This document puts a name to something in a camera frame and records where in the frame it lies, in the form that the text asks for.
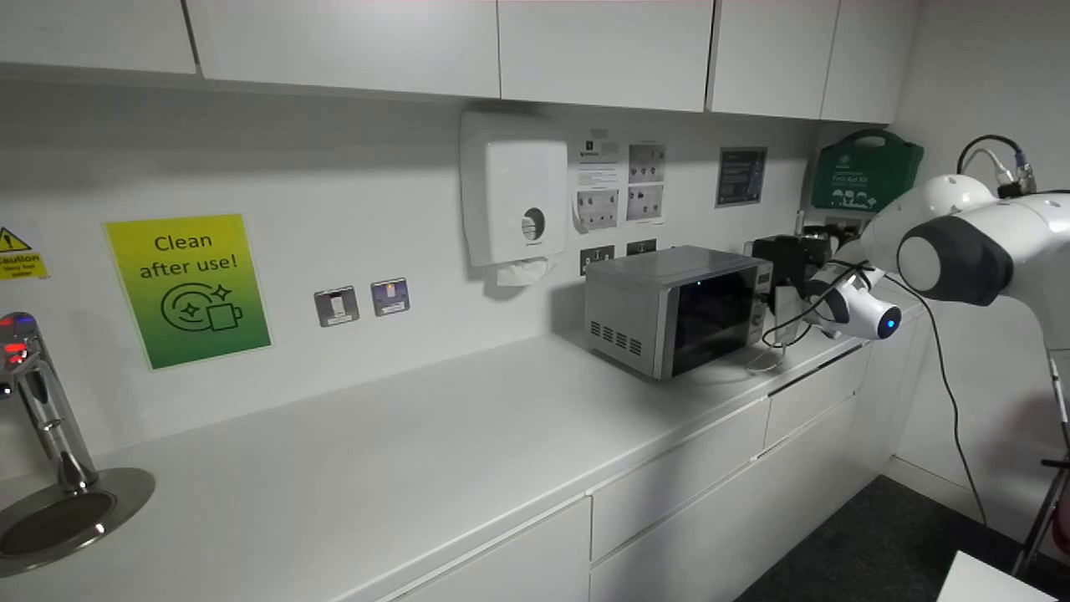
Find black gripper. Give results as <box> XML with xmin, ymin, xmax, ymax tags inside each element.
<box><xmin>784</xmin><ymin>236</ymin><xmax>833</xmax><ymax>290</ymax></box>

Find silver microwave oven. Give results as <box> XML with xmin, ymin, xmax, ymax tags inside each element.
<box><xmin>586</xmin><ymin>246</ymin><xmax>773</xmax><ymax>380</ymax></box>

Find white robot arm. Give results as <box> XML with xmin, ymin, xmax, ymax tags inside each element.
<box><xmin>803</xmin><ymin>175</ymin><xmax>1070</xmax><ymax>352</ymax></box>

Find green first aid box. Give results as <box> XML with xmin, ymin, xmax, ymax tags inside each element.
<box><xmin>810</xmin><ymin>130</ymin><xmax>922</xmax><ymax>213</ymax></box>

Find white upper cabinets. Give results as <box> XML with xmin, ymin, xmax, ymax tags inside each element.
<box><xmin>0</xmin><ymin>0</ymin><xmax>922</xmax><ymax>123</ymax></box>

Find white instruction poster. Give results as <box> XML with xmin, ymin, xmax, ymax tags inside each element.
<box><xmin>571</xmin><ymin>130</ymin><xmax>668</xmax><ymax>234</ymax></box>

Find white lower cabinet drawers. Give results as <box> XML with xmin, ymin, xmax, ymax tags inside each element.
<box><xmin>374</xmin><ymin>341</ymin><xmax>868</xmax><ymax>602</ymax></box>

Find white paper towel dispenser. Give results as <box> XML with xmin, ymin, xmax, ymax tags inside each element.
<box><xmin>461</xmin><ymin>113</ymin><xmax>568</xmax><ymax>286</ymax></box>

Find green clean after use sign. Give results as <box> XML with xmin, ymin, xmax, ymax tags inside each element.
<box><xmin>105</xmin><ymin>213</ymin><xmax>269</xmax><ymax>368</ymax></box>

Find yellow warning sticker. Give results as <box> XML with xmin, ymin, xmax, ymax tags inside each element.
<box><xmin>0</xmin><ymin>228</ymin><xmax>45</xmax><ymax>282</ymax></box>

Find chrome water tap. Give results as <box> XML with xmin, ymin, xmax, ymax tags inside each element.
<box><xmin>0</xmin><ymin>312</ymin><xmax>95</xmax><ymax>495</ymax></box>

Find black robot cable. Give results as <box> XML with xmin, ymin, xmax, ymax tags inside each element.
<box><xmin>760</xmin><ymin>130</ymin><xmax>1041</xmax><ymax>527</ymax></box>

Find dark framed wall notice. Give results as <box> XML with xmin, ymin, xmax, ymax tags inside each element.
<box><xmin>715</xmin><ymin>146</ymin><xmax>765</xmax><ymax>205</ymax></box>

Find black double wall socket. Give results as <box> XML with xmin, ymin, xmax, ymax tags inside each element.
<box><xmin>578</xmin><ymin>245</ymin><xmax>615</xmax><ymax>274</ymax></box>

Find blue wall switch plate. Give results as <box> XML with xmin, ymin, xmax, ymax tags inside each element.
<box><xmin>370</xmin><ymin>276</ymin><xmax>412</xmax><ymax>319</ymax></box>

